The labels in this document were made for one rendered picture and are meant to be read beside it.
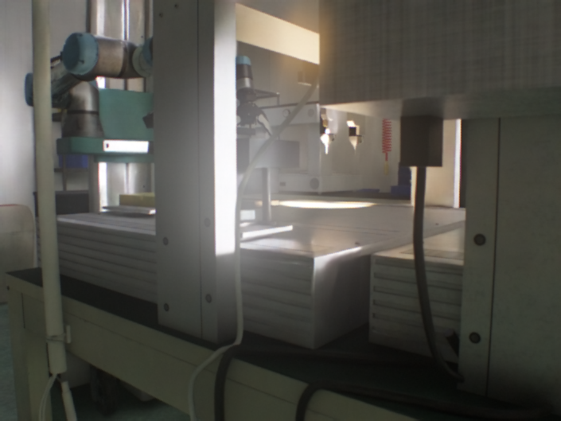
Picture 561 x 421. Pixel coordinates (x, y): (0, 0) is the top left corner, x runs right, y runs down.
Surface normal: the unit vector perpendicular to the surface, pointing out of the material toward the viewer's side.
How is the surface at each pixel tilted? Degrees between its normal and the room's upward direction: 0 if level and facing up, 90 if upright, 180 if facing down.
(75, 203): 90
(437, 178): 90
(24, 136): 90
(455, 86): 90
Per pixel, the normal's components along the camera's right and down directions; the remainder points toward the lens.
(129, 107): 0.68, 0.07
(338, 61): -0.63, 0.07
